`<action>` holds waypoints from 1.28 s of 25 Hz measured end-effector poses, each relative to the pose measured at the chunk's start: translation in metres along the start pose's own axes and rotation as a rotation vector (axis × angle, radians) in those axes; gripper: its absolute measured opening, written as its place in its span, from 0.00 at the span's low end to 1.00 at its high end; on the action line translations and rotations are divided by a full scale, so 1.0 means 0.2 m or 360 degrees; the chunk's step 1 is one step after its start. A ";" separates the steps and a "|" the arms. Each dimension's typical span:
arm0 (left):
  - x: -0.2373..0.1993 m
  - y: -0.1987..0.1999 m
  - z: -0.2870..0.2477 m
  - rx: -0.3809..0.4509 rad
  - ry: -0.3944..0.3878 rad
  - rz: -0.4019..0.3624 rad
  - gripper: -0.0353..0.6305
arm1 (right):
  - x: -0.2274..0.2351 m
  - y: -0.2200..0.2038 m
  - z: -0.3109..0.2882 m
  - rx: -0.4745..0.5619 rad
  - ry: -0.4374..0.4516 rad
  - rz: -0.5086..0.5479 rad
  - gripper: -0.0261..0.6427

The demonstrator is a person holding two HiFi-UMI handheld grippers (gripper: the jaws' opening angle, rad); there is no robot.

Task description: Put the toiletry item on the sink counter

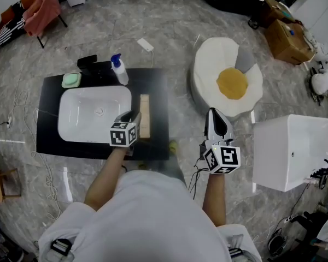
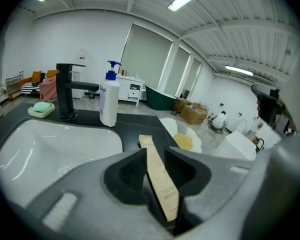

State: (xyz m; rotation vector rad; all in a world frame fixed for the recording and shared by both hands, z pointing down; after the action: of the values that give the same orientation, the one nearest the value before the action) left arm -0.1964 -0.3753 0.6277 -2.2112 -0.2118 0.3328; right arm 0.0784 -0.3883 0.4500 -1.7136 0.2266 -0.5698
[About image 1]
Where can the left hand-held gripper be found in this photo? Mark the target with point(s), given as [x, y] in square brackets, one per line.
[123, 135]

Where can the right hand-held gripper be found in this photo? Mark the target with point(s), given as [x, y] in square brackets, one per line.
[221, 160]

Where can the person's left forearm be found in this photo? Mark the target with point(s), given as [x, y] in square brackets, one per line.
[104, 181]

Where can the person's right forearm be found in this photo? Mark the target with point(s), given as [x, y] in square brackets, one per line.
[214, 201]

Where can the dark vanity with black top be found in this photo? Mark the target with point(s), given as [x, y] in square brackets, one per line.
[158, 91]

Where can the white bottle with blue pump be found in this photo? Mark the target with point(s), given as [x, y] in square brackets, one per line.
[121, 74]

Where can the person's right shoe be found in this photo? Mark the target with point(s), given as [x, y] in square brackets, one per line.
[173, 147]

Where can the person's shoe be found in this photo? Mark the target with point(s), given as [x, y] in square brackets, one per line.
[142, 166]
[173, 147]

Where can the person's left shoe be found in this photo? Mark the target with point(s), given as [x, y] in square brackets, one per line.
[142, 166]

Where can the white sink basin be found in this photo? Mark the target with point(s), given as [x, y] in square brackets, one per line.
[79, 119]

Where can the person's grey trousers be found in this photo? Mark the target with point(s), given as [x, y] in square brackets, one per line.
[175, 171]

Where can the egg-shaped white beanbag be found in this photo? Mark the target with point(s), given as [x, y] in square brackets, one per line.
[210, 59]

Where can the black faucet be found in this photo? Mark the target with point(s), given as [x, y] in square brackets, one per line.
[87, 61]

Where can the green soap dish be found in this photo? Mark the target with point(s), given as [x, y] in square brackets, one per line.
[71, 80]

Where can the white rectangular bathtub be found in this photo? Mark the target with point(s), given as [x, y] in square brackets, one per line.
[284, 151]

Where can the flat white power strip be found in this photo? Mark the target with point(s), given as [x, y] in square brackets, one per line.
[145, 44]

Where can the long white power strip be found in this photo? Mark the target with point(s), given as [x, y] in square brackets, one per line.
[35, 114]

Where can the person's white shirt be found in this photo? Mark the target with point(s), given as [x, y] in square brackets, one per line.
[150, 220]

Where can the large cardboard box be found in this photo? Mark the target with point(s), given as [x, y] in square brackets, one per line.
[284, 42]

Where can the black curved tap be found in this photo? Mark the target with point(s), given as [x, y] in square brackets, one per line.
[321, 172]

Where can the small white power strip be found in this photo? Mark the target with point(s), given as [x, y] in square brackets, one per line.
[289, 218]

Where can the white plush toy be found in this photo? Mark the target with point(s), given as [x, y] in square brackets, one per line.
[321, 52]
[324, 82]

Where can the black freestanding bathtub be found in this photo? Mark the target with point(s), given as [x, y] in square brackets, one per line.
[229, 1]

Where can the open cardboard box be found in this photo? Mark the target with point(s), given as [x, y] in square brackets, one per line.
[273, 9]

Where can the black bag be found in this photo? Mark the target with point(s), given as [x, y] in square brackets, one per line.
[277, 244]

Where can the chair with pink cover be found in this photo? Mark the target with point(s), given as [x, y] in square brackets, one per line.
[43, 12]

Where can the black and white striped sofa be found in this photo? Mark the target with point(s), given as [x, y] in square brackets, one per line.
[8, 34]

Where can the small orange cushion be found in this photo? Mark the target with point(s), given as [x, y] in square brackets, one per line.
[6, 14]

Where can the dark wooden stool frame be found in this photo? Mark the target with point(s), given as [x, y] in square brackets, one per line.
[9, 170]

